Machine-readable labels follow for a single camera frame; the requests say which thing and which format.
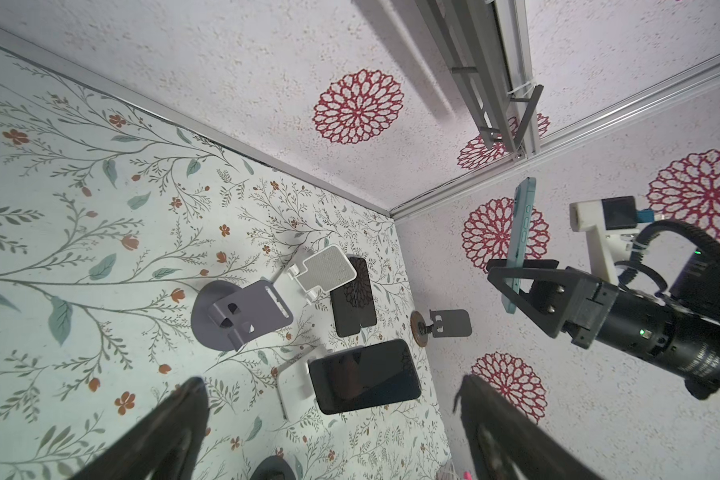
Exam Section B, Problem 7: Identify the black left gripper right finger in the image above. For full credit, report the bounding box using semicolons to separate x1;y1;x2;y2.
453;374;600;479

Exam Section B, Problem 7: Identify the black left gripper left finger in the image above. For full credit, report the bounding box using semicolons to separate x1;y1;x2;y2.
73;377;209;479

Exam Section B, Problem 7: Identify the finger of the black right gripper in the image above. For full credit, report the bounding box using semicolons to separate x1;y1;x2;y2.
487;259;559;270
488;267;581;338

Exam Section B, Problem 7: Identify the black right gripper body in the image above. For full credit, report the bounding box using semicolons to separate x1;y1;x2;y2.
561;269;619;349

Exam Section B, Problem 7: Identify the teal-edged black phone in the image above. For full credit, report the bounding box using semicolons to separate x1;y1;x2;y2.
501;176;538;316

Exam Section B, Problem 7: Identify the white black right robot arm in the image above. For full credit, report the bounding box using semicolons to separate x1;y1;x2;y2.
486;259;720;400

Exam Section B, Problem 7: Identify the dark round phone stand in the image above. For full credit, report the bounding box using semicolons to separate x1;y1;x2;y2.
250;455;296;480

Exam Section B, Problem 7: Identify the black slab phone stand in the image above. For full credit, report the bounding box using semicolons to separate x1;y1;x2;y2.
276;346;329;422

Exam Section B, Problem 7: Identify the grey round phone stand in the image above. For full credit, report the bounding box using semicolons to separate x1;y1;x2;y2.
190;280;294;352

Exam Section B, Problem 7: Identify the white folding phone stand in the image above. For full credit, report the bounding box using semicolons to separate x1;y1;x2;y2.
281;244;357;303

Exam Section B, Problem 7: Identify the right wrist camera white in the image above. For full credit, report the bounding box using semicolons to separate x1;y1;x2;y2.
569;196;662;284

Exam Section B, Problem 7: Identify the right black corrugated cable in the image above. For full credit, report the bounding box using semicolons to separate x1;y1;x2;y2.
614;218;720;289

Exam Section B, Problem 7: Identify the grey wall shelf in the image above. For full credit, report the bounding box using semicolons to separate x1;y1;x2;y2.
416;0;544;159

